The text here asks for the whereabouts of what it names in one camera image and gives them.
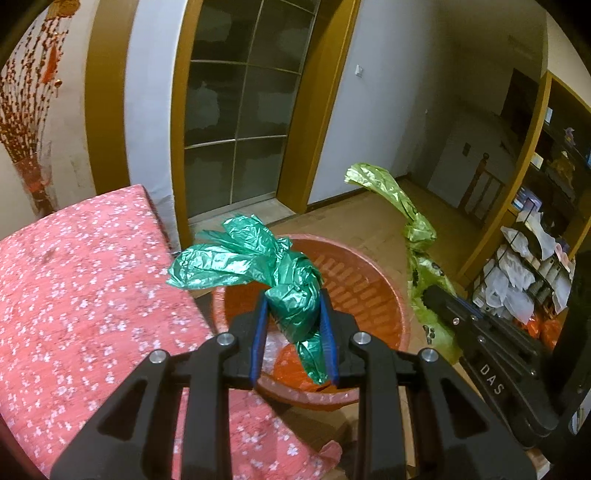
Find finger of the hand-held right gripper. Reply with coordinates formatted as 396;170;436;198
421;285;491;360
455;297;560;363

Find wooden chair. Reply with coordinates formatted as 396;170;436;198
459;152;507;223

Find pile of white plastic bags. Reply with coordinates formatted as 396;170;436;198
479;220;574;325

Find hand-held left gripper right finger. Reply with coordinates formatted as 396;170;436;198
320;290;542;480

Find glass vase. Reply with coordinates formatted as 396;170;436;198
11;142;52;219

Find red plastic basket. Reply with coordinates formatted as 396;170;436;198
211;233;412;414

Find wooden door frame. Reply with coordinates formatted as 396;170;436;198
85;0;362;228

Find crumpled clear plastic sheet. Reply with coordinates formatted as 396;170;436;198
263;329;297;366

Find frosted glass sliding door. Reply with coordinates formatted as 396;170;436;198
184;0;325;219

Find red berry branches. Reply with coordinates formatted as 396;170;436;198
0;0;82;163

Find light green plastic bag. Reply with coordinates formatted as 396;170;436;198
344;162;465;366

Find white cabinet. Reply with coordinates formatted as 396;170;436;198
427;114;525;209

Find dark green plastic bag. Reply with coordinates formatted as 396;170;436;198
167;214;325;385

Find orange packet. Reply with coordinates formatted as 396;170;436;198
525;318;563;352

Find orange plastic bag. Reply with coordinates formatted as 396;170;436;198
273;345;334;394

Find wooden shelf unit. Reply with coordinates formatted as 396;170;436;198
454;71;591;326

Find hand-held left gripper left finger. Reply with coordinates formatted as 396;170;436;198
49;294;270;480

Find table with pink floral cloth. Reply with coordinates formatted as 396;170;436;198
0;184;343;479

